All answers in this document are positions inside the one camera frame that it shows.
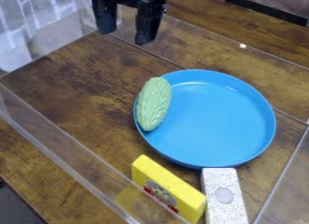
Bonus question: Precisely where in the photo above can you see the green bitter gourd toy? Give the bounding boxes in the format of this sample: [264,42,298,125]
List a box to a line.
[135,77,171,131]

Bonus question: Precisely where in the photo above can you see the clear acrylic enclosure wall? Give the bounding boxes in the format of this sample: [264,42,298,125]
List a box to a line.
[0,0,309,224]

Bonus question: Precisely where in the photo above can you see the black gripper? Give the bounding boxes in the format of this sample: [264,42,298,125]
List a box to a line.
[92,0,167,45]

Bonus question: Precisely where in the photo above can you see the yellow sponge block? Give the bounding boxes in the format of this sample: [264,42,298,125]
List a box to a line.
[131,154,206,224]

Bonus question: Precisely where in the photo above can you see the white speckled block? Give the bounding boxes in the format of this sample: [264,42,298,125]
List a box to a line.
[201,168,249,224]

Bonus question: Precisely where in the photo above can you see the blue round tray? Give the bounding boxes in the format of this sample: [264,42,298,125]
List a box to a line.
[139,70,277,169]

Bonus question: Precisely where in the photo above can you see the white curtain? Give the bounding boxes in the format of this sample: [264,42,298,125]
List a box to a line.
[0,0,96,75]

